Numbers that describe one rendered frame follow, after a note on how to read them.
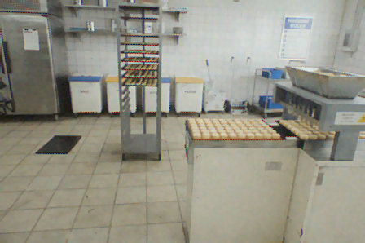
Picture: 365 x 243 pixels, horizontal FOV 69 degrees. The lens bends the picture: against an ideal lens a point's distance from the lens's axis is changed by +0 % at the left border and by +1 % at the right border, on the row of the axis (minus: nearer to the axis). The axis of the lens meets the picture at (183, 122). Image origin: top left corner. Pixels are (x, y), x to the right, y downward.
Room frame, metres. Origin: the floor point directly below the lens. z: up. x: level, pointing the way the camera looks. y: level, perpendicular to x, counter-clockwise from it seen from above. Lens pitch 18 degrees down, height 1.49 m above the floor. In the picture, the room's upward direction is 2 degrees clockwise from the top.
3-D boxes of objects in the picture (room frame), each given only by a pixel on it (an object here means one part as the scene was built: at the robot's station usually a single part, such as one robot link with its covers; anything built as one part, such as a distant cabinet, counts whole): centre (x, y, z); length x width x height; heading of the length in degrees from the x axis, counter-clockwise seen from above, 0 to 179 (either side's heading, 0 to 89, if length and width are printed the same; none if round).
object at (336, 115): (1.77, -0.91, 1.01); 0.72 x 0.33 x 0.34; 5
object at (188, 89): (5.26, -0.08, 0.38); 0.64 x 0.54 x 0.77; 6
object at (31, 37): (4.32, 2.43, 1.39); 0.22 x 0.03 x 0.31; 98
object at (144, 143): (3.29, 0.53, 0.93); 0.64 x 0.51 x 1.78; 5
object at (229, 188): (1.73, -0.41, 0.45); 0.70 x 0.34 x 0.90; 95
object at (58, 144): (3.42, 1.71, 0.02); 0.60 x 0.40 x 0.03; 4
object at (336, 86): (1.77, -0.91, 1.25); 0.56 x 0.29 x 0.14; 5
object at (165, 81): (5.17, 0.56, 0.38); 0.64 x 0.54 x 0.77; 8
